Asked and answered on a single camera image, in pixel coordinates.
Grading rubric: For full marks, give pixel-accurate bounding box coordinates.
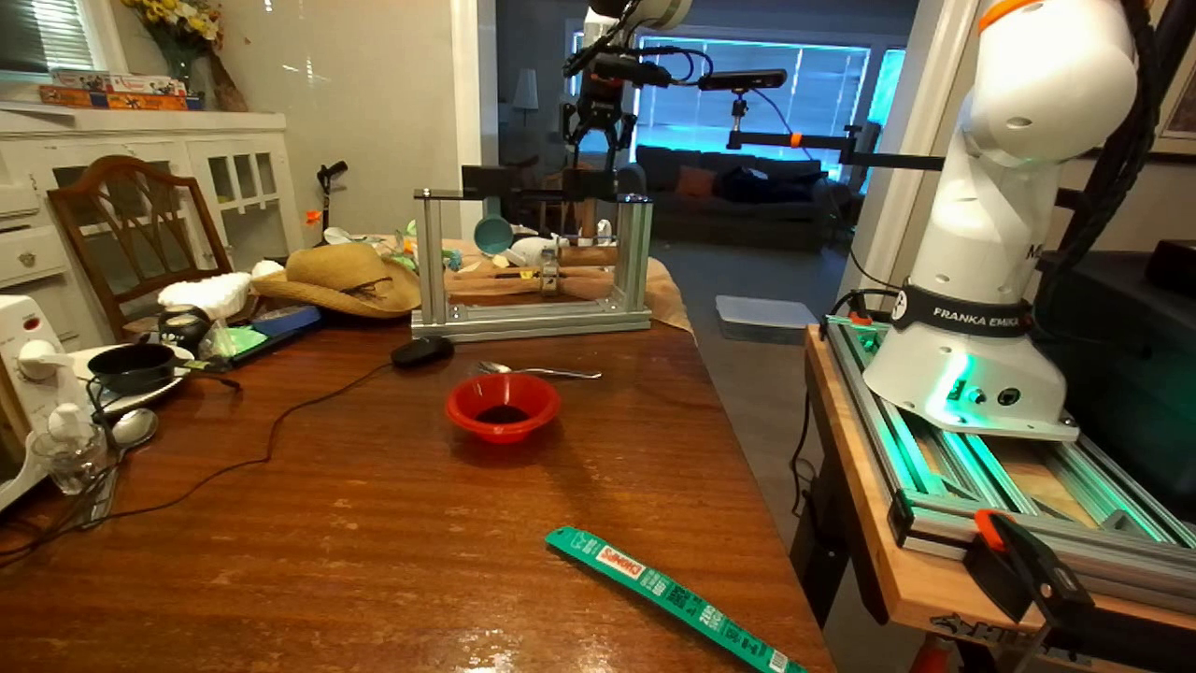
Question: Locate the metal spoon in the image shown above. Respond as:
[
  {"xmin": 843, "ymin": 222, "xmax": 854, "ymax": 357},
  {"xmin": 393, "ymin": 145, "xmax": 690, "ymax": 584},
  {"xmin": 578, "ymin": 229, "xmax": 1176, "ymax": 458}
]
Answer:
[{"xmin": 477, "ymin": 361, "xmax": 606, "ymax": 382}]

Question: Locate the white toaster oven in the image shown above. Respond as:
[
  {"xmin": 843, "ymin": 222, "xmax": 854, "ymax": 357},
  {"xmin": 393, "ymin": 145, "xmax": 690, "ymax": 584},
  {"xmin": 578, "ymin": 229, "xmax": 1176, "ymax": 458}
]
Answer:
[{"xmin": 0, "ymin": 296, "xmax": 97, "ymax": 509}]

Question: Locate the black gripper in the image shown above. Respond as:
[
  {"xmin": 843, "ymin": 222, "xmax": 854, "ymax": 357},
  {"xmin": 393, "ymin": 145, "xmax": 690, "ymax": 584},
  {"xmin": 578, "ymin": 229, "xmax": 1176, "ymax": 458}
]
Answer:
[{"xmin": 565, "ymin": 45, "xmax": 671, "ymax": 158}]

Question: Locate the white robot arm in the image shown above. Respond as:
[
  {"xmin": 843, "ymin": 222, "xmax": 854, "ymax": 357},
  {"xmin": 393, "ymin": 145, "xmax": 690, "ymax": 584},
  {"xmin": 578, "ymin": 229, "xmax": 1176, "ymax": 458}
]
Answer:
[{"xmin": 862, "ymin": 0, "xmax": 1146, "ymax": 443}]

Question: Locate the white cabinet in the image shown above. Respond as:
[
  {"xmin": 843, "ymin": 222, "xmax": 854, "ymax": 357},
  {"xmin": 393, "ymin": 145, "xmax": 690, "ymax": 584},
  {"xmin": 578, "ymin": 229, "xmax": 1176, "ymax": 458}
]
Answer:
[{"xmin": 0, "ymin": 106, "xmax": 306, "ymax": 344}]

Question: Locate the red bowl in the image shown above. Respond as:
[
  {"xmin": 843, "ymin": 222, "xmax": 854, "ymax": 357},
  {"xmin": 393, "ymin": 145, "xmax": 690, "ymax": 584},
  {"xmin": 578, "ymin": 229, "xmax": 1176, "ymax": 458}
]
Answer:
[{"xmin": 443, "ymin": 376, "xmax": 561, "ymax": 444}]

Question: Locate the wooden chair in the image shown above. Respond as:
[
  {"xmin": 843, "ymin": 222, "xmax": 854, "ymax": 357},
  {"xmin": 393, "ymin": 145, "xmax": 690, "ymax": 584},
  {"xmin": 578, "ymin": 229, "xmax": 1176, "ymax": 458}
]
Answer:
[{"xmin": 47, "ymin": 153, "xmax": 231, "ymax": 337}]

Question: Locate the black computer mouse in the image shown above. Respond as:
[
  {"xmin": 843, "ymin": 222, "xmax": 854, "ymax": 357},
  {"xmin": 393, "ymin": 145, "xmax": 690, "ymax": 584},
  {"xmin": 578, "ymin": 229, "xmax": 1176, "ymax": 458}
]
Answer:
[{"xmin": 388, "ymin": 337, "xmax": 454, "ymax": 372}]

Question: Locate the orange black clamp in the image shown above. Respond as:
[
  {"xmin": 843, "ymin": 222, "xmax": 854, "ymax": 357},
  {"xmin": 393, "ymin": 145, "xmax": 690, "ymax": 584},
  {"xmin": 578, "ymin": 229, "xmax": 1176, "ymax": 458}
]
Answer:
[{"xmin": 965, "ymin": 509, "xmax": 1196, "ymax": 673}]

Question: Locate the aluminium frame camera stand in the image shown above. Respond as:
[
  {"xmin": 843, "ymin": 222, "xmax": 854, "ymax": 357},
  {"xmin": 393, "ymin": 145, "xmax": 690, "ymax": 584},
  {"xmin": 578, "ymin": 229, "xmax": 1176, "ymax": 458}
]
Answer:
[{"xmin": 409, "ymin": 166, "xmax": 654, "ymax": 341}]

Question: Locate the black mouse cable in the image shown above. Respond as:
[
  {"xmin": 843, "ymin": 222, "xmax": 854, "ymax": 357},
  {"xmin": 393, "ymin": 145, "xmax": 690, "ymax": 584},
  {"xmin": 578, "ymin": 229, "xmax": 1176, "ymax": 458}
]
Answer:
[{"xmin": 0, "ymin": 357, "xmax": 399, "ymax": 565}]

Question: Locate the flower vase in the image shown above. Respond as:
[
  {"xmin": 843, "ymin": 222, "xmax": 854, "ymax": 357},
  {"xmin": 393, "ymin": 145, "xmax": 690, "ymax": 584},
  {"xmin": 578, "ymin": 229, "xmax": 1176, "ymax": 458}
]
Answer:
[{"xmin": 122, "ymin": 0, "xmax": 245, "ymax": 113}]

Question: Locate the black pan on plate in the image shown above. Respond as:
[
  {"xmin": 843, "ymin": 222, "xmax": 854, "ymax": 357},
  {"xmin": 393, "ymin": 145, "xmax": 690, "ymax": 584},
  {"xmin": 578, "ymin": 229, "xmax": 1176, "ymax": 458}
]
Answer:
[{"xmin": 85, "ymin": 344, "xmax": 179, "ymax": 396}]

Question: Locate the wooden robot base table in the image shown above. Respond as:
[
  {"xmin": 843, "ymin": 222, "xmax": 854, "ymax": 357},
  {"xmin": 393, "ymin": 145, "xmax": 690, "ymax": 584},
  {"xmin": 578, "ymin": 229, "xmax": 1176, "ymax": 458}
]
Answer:
[{"xmin": 802, "ymin": 318, "xmax": 1196, "ymax": 670}]

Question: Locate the black camera on tripod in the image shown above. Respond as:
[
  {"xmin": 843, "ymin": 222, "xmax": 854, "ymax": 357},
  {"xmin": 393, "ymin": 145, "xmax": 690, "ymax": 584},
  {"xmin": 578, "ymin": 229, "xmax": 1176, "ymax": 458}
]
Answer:
[{"xmin": 693, "ymin": 69, "xmax": 788, "ymax": 150}]

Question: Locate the green packet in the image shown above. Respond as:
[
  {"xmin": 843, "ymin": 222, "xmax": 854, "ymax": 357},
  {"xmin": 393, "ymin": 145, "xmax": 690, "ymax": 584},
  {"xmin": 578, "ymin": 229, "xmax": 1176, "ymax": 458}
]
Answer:
[{"xmin": 546, "ymin": 525, "xmax": 806, "ymax": 673}]

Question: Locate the green blue book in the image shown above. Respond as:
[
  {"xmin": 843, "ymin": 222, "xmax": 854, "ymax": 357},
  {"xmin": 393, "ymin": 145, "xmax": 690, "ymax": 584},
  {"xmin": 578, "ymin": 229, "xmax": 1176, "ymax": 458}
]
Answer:
[{"xmin": 206, "ymin": 307, "xmax": 322, "ymax": 366}]

